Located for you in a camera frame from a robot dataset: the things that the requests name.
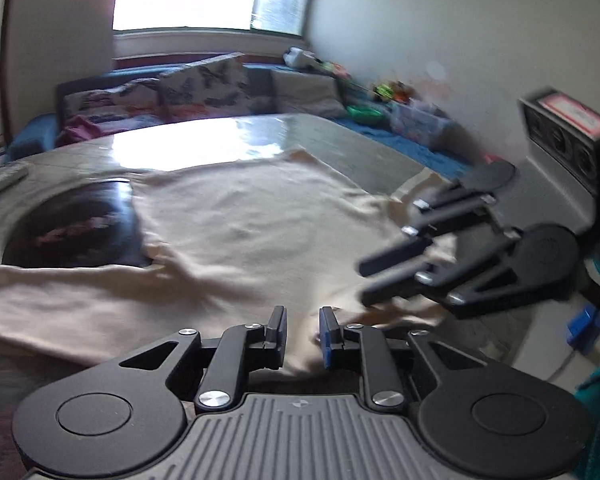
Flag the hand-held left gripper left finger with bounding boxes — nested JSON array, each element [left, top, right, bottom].
[[117, 306, 287, 413]]

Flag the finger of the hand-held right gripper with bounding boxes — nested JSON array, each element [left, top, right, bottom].
[[358, 182, 501, 278], [361, 232, 531, 321]]

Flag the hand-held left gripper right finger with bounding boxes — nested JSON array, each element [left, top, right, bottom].
[[319, 306, 486, 413]]

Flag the beige garment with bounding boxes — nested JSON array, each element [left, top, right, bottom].
[[0, 147, 461, 378]]

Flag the clear plastic storage box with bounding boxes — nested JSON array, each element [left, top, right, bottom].
[[389, 100, 454, 149]]

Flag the green plastic toy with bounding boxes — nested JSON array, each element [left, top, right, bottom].
[[346, 104, 384, 127]]

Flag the blue plastic object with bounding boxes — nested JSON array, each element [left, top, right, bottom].
[[566, 306, 600, 357]]

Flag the colourful small toys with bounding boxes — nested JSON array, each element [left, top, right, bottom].
[[371, 81, 412, 104]]

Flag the grey cushion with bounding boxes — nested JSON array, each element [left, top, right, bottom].
[[270, 69, 349, 119]]

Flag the white plush toy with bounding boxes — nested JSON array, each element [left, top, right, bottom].
[[284, 47, 317, 69]]

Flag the round black glass cooktop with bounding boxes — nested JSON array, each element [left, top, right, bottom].
[[0, 178, 151, 269]]

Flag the large butterfly print cushion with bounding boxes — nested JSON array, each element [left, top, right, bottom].
[[159, 52, 252, 122]]

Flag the small butterfly print cushion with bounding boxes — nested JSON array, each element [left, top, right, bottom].
[[64, 80, 163, 128]]

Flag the pink cloth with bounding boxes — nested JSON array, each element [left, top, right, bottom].
[[56, 115, 107, 147]]

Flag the grey remote control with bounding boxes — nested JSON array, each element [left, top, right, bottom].
[[0, 164, 30, 201]]

